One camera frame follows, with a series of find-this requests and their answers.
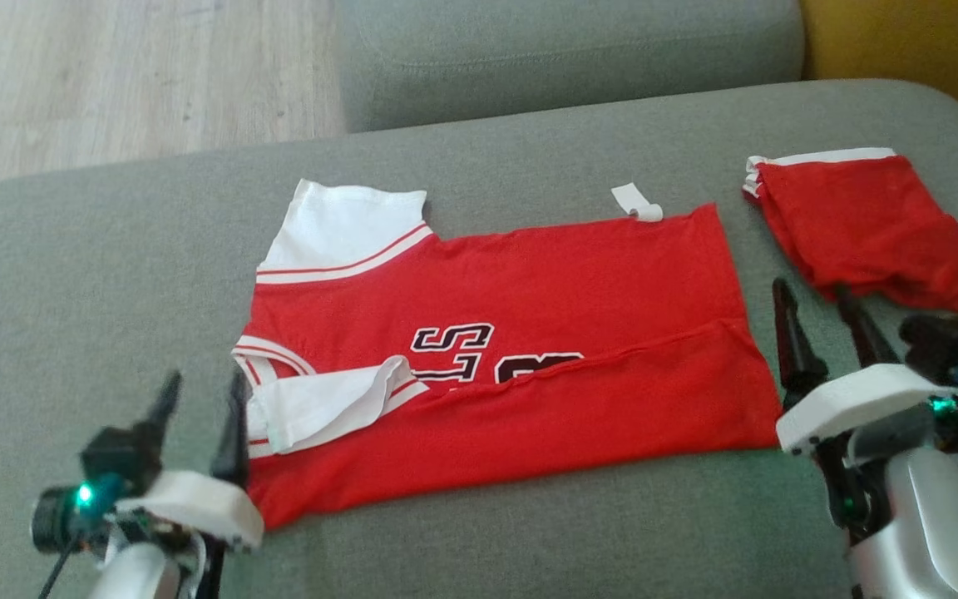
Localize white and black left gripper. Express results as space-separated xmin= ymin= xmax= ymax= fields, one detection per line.
xmin=28 ymin=370 xmax=266 ymax=599

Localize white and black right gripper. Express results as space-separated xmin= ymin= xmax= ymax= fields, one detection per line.
xmin=772 ymin=278 xmax=958 ymax=543

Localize red and white numbered jersey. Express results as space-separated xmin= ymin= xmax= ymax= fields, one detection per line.
xmin=231 ymin=178 xmax=784 ymax=531

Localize red shorts with white stripe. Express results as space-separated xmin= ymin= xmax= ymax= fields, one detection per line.
xmin=742 ymin=147 xmax=958 ymax=314

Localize yellow sofa backrest cushion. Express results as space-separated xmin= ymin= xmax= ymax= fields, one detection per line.
xmin=799 ymin=0 xmax=958 ymax=138

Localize large grey sofa seat cushion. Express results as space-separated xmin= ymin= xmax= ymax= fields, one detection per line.
xmin=0 ymin=78 xmax=958 ymax=599

